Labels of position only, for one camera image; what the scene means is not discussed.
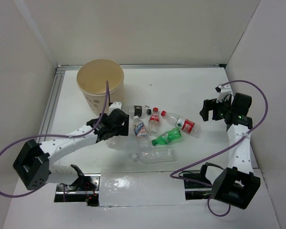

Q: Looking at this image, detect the clear bottle blue orange label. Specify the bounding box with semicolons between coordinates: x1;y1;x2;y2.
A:
133;116;150;148

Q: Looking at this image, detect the large clear unlabelled bottle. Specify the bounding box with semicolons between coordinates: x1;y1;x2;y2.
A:
131;146;175;164

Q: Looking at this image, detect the beige plastic bin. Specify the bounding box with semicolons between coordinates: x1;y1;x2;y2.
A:
76;59;125;115

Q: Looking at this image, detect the clear bottle black label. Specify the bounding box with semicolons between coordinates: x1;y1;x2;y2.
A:
122;105;152;118

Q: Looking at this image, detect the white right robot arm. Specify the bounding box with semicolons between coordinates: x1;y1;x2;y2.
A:
198;93;261;209

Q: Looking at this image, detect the small clear bottle red label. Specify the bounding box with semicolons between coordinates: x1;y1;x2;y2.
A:
147;107;160;135

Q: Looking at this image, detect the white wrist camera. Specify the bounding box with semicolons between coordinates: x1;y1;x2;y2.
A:
215;84;232;103
109;102;122;111

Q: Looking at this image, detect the green plastic bottle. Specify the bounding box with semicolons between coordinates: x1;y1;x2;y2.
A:
151;128;182;146

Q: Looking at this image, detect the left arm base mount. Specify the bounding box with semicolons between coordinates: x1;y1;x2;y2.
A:
54;165;101;207

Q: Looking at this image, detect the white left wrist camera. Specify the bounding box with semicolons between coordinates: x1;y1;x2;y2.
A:
109;102;122;111

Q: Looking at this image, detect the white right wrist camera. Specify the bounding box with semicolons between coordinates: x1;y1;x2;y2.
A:
215;84;232;103

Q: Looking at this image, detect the large clear bottle red label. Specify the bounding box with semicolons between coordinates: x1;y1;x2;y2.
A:
161;111;201;138

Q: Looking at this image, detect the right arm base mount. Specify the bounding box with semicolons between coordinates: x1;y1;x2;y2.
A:
178;162;224;200

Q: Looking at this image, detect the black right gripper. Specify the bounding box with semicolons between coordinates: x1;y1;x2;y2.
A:
200;94;234;121

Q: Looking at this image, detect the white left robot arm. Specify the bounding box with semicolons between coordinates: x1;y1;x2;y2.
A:
13;109;129;190

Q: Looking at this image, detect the aluminium frame rail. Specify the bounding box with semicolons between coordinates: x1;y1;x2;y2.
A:
39;64;226;134

